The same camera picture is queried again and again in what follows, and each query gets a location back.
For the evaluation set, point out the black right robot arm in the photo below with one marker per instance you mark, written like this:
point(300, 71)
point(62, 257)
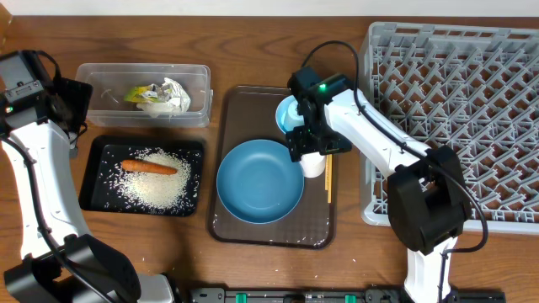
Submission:
point(427, 203)

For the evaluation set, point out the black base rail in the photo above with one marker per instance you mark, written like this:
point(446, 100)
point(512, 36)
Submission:
point(372, 295)

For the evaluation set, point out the large blue plate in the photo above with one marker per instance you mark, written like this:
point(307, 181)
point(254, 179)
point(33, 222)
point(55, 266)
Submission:
point(258, 183)

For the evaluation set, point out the left wooden chopstick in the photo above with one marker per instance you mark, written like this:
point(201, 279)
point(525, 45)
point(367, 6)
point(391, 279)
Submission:
point(327, 172)

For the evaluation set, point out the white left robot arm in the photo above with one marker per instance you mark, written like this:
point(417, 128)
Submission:
point(61, 260)

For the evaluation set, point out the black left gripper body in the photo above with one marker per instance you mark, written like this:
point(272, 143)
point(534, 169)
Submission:
point(74, 98)

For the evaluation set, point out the yellow foil snack wrapper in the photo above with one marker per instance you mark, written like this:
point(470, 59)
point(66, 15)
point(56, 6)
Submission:
point(144, 94)

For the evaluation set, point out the black waste tray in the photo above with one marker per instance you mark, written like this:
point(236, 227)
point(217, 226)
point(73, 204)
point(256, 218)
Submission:
point(106, 151)

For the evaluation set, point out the white cup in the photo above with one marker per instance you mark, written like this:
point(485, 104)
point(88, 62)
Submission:
point(313, 164)

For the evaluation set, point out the pile of white rice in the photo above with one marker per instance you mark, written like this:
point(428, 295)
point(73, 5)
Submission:
point(153, 191)

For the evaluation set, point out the grey dishwasher rack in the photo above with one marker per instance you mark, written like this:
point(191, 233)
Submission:
point(474, 89)

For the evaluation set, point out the white paper napkin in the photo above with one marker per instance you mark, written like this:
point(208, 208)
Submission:
point(175, 100)

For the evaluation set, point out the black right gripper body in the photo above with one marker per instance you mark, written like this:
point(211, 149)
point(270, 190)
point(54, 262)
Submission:
point(312, 140)

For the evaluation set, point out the right wooden chopstick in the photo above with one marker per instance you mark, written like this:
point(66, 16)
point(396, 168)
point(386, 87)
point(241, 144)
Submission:
point(330, 191)

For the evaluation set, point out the wooden chopstick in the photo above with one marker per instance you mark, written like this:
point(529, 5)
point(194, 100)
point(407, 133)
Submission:
point(327, 172)
point(330, 191)

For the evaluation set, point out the orange carrot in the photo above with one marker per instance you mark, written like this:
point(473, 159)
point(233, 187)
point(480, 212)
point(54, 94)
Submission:
point(139, 166)

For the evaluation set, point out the light blue small bowl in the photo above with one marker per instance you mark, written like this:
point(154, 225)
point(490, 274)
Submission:
point(280, 112)

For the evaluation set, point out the clear plastic bin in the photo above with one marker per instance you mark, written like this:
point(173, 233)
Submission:
point(112, 81)

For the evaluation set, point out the light blue cup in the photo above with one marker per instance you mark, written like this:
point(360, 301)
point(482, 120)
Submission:
point(292, 118)

